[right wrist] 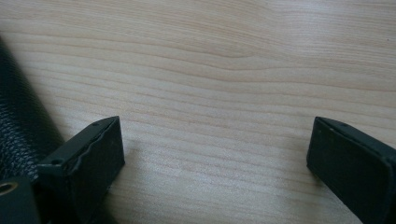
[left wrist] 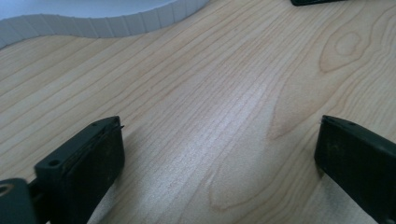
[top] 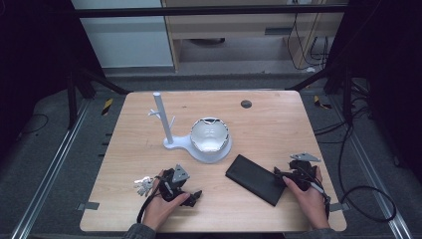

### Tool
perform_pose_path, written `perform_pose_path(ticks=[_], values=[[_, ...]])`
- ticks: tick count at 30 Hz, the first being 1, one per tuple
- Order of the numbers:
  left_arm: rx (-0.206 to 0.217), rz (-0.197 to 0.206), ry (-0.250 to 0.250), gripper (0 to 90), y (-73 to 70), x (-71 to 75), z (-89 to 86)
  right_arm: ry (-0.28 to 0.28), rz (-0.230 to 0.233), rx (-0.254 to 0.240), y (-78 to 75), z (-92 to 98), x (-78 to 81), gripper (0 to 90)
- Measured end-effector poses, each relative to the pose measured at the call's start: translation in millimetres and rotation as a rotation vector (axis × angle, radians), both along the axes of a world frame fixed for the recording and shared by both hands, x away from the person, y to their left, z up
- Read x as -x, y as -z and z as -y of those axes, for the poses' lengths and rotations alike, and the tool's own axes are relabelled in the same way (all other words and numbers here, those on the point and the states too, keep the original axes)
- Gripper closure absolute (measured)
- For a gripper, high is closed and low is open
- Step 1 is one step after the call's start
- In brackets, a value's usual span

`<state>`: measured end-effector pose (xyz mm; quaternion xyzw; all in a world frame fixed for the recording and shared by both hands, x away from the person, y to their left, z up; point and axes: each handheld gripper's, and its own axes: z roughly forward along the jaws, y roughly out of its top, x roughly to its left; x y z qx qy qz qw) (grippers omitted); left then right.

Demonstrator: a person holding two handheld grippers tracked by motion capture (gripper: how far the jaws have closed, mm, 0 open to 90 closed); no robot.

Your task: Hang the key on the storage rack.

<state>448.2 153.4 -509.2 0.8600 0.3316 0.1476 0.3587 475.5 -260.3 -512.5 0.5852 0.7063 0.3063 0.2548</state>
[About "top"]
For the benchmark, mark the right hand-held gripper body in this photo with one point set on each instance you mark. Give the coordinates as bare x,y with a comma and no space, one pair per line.
302,174

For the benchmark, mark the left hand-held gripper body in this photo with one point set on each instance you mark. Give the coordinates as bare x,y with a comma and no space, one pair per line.
169,186

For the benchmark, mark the silver bunch of keys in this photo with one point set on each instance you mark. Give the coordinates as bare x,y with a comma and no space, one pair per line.
144,186

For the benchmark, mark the black wallet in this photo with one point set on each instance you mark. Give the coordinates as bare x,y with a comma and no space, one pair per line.
255,179

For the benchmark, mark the person's left hand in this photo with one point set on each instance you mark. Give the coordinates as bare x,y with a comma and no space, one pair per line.
161,209

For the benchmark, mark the person's right hand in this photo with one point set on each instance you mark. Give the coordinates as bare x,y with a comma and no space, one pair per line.
310,202

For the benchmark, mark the white key stand with tray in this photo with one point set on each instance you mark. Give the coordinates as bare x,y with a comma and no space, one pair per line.
172,141

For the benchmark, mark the grey tape piece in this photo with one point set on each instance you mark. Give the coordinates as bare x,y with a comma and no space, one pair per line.
89,206
339,207

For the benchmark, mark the white bowl with silver rim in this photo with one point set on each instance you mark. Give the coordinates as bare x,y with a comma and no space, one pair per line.
209,134

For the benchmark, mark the yellow black striped tape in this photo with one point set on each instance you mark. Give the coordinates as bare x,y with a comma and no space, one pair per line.
321,103
106,106

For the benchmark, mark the grey round table grommet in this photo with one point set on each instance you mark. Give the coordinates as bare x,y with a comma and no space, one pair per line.
246,104

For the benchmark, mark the black metal stand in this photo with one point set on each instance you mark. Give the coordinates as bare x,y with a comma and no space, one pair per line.
72,99
346,96

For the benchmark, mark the black curtain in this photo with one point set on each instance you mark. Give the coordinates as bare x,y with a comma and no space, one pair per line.
388,66
33,66

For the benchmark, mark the light wooden desk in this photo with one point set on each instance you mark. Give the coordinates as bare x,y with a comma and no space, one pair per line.
239,30

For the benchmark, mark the white cabinet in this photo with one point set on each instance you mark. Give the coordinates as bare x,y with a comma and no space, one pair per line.
127,40

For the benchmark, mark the black horizontal bar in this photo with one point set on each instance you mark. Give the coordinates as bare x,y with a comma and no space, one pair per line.
212,11

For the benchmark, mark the aluminium floor rail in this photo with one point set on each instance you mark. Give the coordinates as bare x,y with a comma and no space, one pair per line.
49,169
375,172

